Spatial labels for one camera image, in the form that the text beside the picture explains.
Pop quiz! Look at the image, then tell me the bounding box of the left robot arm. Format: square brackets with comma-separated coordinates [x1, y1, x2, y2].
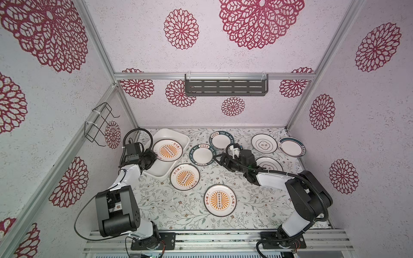
[95, 143, 160, 245]

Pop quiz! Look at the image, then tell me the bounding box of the green rim plate left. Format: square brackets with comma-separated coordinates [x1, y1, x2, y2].
[189, 144, 216, 166]

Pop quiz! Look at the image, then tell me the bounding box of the grey slotted wall shelf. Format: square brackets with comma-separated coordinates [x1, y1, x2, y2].
[184, 74, 268, 97]

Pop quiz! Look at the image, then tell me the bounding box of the orange sunburst plate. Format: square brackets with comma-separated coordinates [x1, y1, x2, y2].
[152, 139, 183, 162]
[204, 184, 237, 217]
[170, 163, 201, 191]

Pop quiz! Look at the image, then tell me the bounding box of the green rim plate back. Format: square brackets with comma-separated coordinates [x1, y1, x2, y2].
[209, 131, 234, 151]

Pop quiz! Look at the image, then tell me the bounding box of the white plate brown line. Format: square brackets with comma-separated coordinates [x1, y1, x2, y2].
[251, 134, 278, 154]

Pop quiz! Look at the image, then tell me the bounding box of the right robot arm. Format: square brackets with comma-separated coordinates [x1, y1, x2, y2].
[213, 148, 333, 241]

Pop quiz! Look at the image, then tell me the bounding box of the green rim plate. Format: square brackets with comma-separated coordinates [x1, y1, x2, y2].
[189, 144, 216, 166]
[209, 131, 234, 151]

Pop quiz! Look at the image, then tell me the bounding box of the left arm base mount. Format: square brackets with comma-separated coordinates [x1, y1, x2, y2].
[131, 232, 176, 251]

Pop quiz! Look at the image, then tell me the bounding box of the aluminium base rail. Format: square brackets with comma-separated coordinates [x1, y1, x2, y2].
[81, 229, 354, 257]

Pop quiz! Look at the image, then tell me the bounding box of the white plastic bin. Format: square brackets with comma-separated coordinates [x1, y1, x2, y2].
[143, 129, 189, 181]

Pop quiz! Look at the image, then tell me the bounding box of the white flower outline plate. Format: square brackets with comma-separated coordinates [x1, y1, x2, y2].
[256, 157, 284, 172]

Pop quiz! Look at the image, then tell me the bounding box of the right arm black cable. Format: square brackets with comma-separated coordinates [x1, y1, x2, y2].
[225, 142, 330, 258]

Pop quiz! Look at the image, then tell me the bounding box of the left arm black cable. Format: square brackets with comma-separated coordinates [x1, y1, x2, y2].
[73, 128, 154, 242]

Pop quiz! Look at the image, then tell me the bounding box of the black wire wall rack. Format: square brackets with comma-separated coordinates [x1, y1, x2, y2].
[83, 102, 119, 147]

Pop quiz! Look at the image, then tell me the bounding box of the striped rim plate far right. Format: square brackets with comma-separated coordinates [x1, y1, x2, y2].
[279, 137, 307, 158]

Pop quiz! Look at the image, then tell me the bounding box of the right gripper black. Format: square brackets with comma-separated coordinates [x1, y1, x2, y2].
[213, 154, 248, 176]

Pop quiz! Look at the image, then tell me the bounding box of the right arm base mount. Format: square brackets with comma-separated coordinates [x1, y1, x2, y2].
[260, 231, 307, 249]

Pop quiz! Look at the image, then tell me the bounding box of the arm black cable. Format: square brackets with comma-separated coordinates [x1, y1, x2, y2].
[225, 142, 330, 258]
[73, 128, 154, 242]

